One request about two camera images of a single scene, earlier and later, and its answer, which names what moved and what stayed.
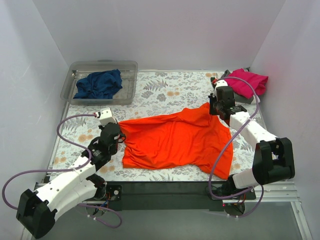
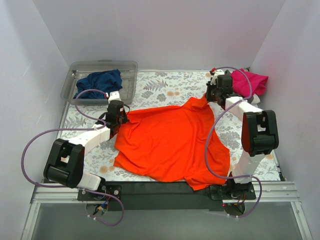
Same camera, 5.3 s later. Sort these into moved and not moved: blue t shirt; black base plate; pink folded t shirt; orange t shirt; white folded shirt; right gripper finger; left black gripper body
Moved: left black gripper body; right gripper finger; orange t shirt
Not moved: pink folded t shirt; blue t shirt; white folded shirt; black base plate
